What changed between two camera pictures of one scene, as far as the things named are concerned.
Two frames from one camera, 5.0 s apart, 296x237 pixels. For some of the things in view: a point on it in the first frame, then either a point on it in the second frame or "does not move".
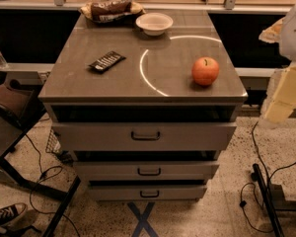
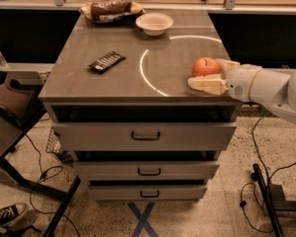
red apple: [205, 70] does not move
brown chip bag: [108, 11] does not move
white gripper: [295, 34] → [239, 81]
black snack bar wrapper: [111, 59] does not move
